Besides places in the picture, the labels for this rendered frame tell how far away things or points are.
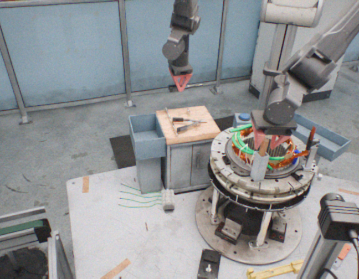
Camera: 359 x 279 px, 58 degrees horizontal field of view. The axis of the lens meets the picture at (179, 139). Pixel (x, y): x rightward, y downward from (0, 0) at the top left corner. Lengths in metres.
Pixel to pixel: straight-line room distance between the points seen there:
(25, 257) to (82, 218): 0.99
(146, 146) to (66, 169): 1.63
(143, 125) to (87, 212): 0.39
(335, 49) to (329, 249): 0.39
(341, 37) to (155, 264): 0.83
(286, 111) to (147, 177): 0.70
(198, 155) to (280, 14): 0.59
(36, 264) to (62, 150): 1.07
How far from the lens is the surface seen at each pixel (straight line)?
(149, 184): 1.27
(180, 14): 1.02
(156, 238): 1.17
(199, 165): 1.24
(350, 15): 0.74
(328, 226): 0.48
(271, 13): 1.29
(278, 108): 0.69
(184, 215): 1.23
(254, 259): 1.13
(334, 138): 1.30
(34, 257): 2.19
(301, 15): 1.29
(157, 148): 1.13
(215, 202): 1.13
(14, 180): 2.73
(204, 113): 1.25
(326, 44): 0.72
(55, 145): 2.97
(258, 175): 0.92
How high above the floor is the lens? 1.72
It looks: 37 degrees down
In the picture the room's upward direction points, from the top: 2 degrees clockwise
